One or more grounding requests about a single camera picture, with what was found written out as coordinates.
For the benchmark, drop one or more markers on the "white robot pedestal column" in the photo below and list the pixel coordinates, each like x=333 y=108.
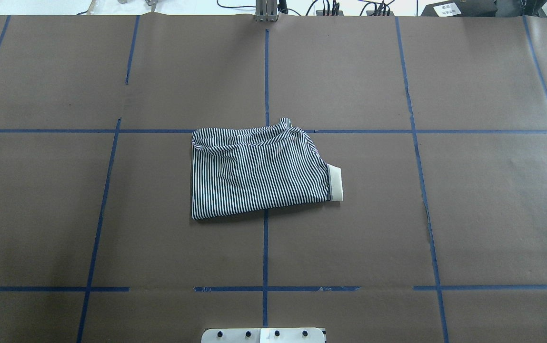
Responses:
x=265 y=335

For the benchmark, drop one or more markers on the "blue white striped polo shirt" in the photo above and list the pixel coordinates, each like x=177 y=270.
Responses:
x=239 y=171

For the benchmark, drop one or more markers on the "aluminium frame post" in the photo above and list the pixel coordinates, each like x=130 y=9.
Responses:
x=266 y=10

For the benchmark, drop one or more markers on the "black box with label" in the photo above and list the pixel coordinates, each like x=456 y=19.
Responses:
x=461 y=8

